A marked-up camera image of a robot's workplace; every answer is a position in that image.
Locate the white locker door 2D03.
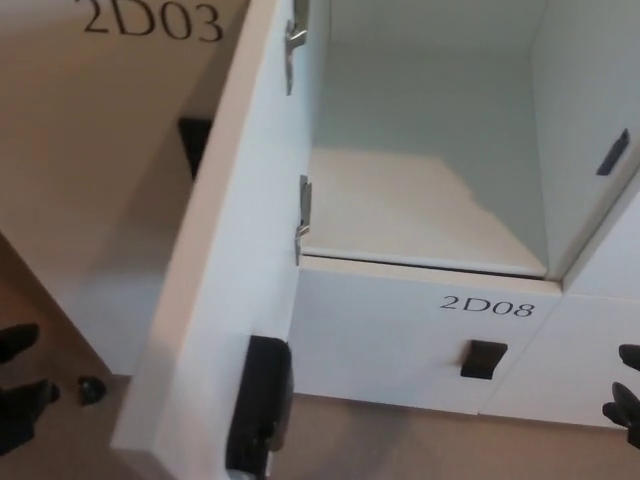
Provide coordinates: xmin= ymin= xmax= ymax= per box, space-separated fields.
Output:
xmin=0 ymin=0 xmax=304 ymax=469

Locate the white locker door 2D08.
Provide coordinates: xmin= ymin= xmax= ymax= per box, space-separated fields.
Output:
xmin=291 ymin=254 xmax=565 ymax=417

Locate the plain white locker door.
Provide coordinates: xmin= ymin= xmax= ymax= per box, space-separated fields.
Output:
xmin=476 ymin=292 xmax=640 ymax=432

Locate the white locker cabinet body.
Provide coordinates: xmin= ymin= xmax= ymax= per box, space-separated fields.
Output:
xmin=294 ymin=0 xmax=640 ymax=295

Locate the black floor door stopper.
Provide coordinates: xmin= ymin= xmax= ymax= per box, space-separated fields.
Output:
xmin=77 ymin=377 xmax=107 ymax=405

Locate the black lock box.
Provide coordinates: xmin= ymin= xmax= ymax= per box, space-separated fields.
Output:
xmin=224 ymin=334 xmax=294 ymax=480

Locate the black handle of door 2D08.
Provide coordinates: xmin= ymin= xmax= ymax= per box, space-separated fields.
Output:
xmin=459 ymin=339 xmax=509 ymax=381

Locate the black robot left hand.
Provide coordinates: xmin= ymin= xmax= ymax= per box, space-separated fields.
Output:
xmin=0 ymin=323 xmax=62 ymax=444

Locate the silver cabinet hinge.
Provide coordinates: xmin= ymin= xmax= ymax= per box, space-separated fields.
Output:
xmin=283 ymin=0 xmax=311 ymax=97
xmin=293 ymin=174 xmax=315 ymax=267

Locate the black lock strike plate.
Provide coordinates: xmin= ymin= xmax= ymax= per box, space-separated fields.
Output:
xmin=596 ymin=128 xmax=631 ymax=177

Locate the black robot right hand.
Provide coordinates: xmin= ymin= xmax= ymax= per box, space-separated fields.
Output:
xmin=602 ymin=343 xmax=640 ymax=431

